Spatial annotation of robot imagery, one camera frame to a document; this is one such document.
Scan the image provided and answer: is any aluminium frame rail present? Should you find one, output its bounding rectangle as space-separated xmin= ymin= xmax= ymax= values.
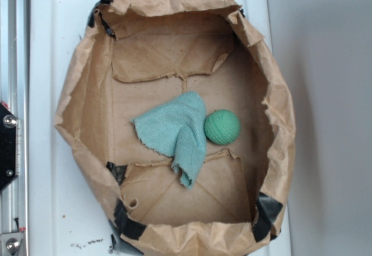
xmin=1 ymin=0 xmax=29 ymax=255

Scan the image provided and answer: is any green dimpled ball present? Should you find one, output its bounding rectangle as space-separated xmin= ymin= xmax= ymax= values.
xmin=204 ymin=110 xmax=241 ymax=145

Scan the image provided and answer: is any brown paper bag bin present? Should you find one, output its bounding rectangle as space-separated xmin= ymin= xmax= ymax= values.
xmin=55 ymin=0 xmax=296 ymax=255

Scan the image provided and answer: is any teal blue cloth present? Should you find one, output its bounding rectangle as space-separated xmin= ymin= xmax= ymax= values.
xmin=131 ymin=91 xmax=206 ymax=189

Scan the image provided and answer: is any black mounting bracket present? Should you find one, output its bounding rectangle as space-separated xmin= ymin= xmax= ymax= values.
xmin=0 ymin=101 xmax=18 ymax=193

